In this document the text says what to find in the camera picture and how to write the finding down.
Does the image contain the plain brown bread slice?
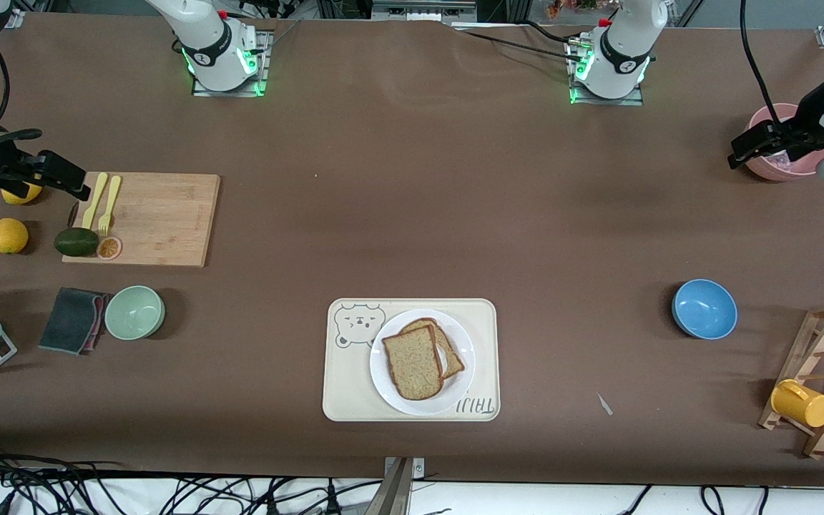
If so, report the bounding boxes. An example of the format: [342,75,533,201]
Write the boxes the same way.
[382,325,445,401]

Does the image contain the white round plate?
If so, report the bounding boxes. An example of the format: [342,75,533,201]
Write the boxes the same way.
[370,309,476,416]

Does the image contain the yellow plastic knife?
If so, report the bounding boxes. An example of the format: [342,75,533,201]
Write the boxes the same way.
[82,172,109,231]

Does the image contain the pink bowl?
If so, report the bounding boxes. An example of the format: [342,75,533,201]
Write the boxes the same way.
[745,104,824,182]

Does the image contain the yellow lemon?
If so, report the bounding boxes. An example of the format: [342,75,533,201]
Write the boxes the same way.
[1,182,42,205]
[0,218,29,255]

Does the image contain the yellow plastic fork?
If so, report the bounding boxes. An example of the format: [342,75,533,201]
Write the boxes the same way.
[98,175,122,237]

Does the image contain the dark green avocado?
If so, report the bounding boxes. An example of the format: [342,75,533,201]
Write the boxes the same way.
[54,227,100,257]

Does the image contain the yellow lemon lower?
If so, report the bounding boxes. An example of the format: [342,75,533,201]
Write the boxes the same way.
[0,218,29,255]

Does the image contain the wooden cutting board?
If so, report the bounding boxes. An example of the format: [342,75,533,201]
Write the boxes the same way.
[62,172,221,268]

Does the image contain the folded grey cloth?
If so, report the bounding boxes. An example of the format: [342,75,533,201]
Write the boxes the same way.
[39,288,109,356]

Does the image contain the pale green bowl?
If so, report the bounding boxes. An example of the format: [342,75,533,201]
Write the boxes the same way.
[104,285,166,340]

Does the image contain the blue bowl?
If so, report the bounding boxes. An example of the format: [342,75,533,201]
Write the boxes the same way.
[672,279,738,340]

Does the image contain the colourful plastic items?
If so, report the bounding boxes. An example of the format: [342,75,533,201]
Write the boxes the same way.
[546,0,599,19]

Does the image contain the yellow mug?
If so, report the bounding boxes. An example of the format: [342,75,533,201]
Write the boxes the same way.
[770,379,824,428]

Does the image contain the cream bear print tray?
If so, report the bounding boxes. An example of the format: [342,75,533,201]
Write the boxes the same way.
[323,298,501,422]

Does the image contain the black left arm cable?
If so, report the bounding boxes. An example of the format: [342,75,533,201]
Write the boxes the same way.
[740,0,786,128]

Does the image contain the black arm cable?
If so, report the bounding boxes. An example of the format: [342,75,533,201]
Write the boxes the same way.
[740,0,786,128]
[0,39,41,140]

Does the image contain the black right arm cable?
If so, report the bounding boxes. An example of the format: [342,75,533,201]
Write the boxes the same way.
[0,39,41,140]

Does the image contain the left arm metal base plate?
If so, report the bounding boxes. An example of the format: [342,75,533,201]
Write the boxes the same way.
[568,39,644,107]

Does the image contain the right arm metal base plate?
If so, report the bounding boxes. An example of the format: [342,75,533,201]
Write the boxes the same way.
[192,29,273,97]

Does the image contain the black table power cable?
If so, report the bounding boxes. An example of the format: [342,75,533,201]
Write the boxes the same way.
[455,20,584,59]

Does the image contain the black floor cable bundle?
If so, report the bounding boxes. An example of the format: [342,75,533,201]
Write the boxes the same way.
[0,443,384,515]

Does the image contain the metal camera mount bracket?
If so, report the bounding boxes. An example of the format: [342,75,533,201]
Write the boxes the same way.
[373,456,426,515]

